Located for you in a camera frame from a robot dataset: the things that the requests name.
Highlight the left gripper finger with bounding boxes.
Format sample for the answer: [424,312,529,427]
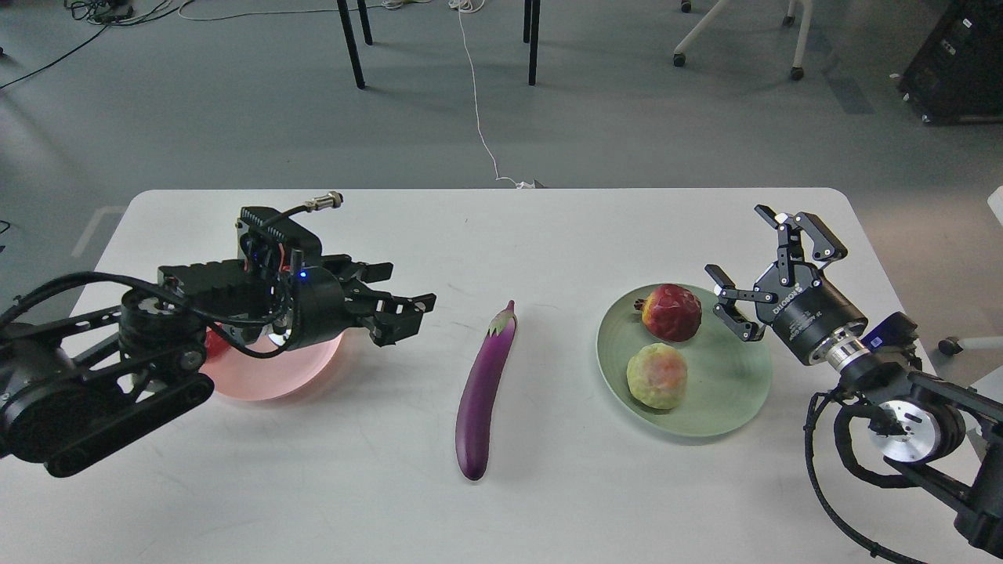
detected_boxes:
[321,255,394,293]
[345,290,437,347]

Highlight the green yellow peach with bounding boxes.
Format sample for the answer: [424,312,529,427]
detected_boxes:
[626,343,688,410]

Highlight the purple eggplant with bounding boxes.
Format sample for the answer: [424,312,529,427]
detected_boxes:
[454,300,517,481]

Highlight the white chair base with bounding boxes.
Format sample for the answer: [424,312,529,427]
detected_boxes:
[672,0,814,82]

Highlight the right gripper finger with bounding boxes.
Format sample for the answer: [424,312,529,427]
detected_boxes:
[755,204,849,287]
[704,264,773,342]

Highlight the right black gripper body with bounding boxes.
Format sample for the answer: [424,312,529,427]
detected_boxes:
[755,262,867,367]

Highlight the black table legs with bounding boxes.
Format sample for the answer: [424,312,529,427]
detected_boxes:
[335,0,541,91]

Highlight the green plate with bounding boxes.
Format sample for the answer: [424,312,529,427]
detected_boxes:
[596,284,773,439]

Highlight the black cables on floor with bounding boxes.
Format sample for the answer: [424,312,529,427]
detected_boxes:
[0,0,197,91]

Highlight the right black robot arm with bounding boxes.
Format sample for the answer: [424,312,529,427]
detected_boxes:
[705,204,1002,563]

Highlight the black equipment case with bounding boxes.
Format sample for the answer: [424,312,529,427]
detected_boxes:
[898,1,1002,125]

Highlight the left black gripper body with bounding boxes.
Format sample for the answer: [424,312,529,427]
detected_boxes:
[271,266,359,350]

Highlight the pink plate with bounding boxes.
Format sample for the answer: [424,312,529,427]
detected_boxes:
[201,336,343,401]

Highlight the chair caster right edge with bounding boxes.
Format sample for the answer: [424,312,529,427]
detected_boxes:
[937,336,1002,356]

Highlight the white cable on floor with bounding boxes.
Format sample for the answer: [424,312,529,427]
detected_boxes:
[448,0,545,190]

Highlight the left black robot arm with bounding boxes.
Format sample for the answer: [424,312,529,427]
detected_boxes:
[1,192,436,478]

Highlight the red pomegranate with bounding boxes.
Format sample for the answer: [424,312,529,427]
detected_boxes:
[633,284,702,342]

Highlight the red chili pepper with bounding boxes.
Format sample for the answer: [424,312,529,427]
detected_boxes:
[205,330,230,362]

